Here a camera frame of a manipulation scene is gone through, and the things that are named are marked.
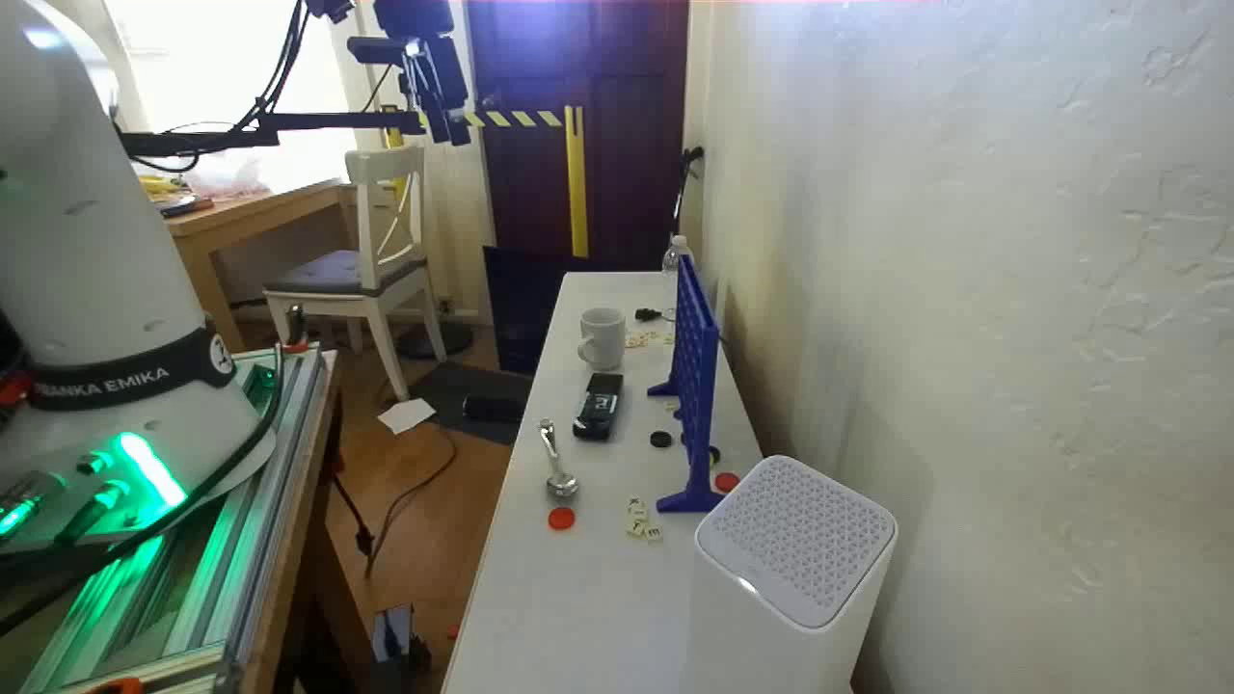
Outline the metal spoon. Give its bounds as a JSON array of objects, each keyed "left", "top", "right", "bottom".
[{"left": 532, "top": 421, "right": 587, "bottom": 506}]

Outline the black remote control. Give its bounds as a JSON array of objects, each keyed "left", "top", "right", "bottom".
[{"left": 571, "top": 371, "right": 628, "bottom": 444}]

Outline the black flat floor mat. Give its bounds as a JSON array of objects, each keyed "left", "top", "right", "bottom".
[{"left": 404, "top": 358, "right": 537, "bottom": 445}]

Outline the yellow vertical bar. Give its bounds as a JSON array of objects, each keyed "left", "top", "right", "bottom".
[{"left": 560, "top": 98, "right": 594, "bottom": 262}]

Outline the white paper sheet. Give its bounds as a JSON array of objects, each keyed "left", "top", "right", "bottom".
[{"left": 374, "top": 391, "right": 440, "bottom": 438}]

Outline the yellow black striped tape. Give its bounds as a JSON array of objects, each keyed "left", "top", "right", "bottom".
[{"left": 460, "top": 102, "right": 571, "bottom": 134}]

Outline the white wooden chair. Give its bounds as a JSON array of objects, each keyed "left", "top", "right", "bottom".
[{"left": 257, "top": 142, "right": 450, "bottom": 403}]

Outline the dark wooden door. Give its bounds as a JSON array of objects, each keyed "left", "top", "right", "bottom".
[{"left": 464, "top": 0, "right": 694, "bottom": 379}]

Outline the white rounded box device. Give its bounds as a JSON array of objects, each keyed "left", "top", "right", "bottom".
[{"left": 686, "top": 451, "right": 902, "bottom": 694}]

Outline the wooden desk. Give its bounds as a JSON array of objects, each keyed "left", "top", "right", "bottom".
[{"left": 161, "top": 177, "right": 359, "bottom": 354}]

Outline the wooden table with aluminium rails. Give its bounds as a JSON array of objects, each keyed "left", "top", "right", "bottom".
[{"left": 0, "top": 341, "right": 348, "bottom": 694}]

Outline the blue connect four frame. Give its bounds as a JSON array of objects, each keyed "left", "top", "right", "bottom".
[{"left": 645, "top": 250, "right": 729, "bottom": 517}]

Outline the black floor cable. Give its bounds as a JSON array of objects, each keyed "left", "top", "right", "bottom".
[{"left": 326, "top": 426, "right": 464, "bottom": 585}]

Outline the black camera on boom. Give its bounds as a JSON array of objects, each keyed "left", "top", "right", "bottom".
[{"left": 342, "top": 0, "right": 474, "bottom": 149}]

